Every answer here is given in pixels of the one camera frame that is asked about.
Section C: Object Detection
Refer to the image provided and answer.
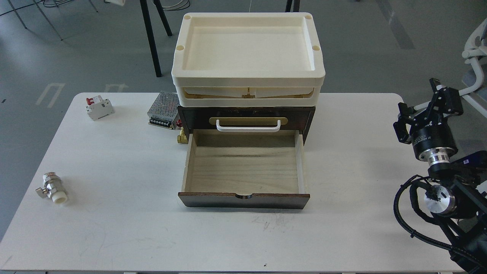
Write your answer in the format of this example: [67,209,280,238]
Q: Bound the black metal stand legs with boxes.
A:
[139,0,172,78]

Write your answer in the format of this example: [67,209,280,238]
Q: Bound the open wooden drawer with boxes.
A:
[178,130,310,210]

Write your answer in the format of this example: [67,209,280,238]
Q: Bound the cream plastic tray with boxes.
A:
[172,13,326,107]

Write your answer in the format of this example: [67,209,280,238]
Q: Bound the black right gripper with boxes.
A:
[393,78,464,160]

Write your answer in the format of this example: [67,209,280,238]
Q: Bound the white drawer handle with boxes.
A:
[216,119,281,132]

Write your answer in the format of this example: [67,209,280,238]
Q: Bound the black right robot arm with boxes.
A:
[393,78,487,274]

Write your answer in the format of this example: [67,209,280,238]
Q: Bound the white office chair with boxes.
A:
[412,20,486,122]

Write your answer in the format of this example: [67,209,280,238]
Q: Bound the metal mesh power supply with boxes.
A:
[147,92,180,130]

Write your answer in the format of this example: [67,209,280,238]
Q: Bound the brass valve fitting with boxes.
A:
[177,127,188,144]

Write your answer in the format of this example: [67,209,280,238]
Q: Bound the white red circuit breaker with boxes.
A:
[86,95,115,121]

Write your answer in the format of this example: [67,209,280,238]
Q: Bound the silver white pipe valve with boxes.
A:
[35,172,68,204]

